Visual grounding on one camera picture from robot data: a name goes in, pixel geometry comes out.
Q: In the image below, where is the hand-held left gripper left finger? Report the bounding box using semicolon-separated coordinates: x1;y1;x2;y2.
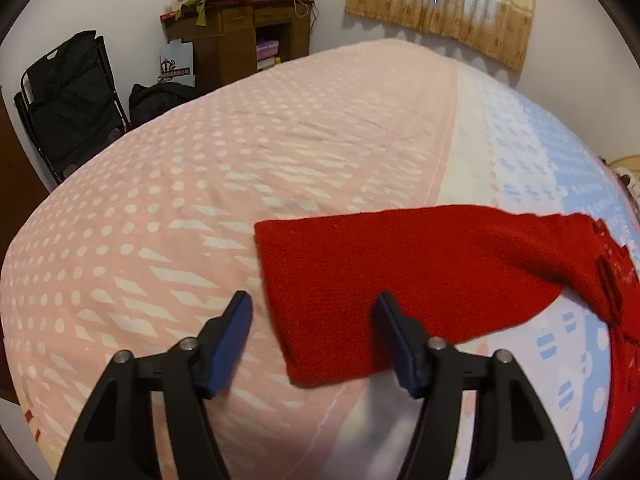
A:
54;290;253;480

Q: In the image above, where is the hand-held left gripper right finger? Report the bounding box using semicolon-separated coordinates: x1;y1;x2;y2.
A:
375;291;573;480

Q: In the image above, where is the red knit sweater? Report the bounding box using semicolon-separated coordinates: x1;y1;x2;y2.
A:
254;204;640;478

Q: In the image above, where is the pink and blue dotted bedspread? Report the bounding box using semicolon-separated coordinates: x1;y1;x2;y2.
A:
0;37;640;480

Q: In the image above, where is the black bag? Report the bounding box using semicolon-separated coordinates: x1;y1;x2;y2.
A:
128;82;207;129

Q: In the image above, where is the dark wooden door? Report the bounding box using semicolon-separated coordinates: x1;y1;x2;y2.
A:
0;85;51;406

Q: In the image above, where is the white printed paper bag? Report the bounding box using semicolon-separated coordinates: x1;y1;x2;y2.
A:
158;40;196;87

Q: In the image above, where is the black folding chair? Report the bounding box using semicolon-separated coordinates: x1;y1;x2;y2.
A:
13;30;134;187

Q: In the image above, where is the dark wooden desk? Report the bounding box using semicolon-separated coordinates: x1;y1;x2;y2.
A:
160;0;317;95

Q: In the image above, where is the beige patterned curtain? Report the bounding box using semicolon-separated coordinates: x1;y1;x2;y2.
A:
345;0;539;72

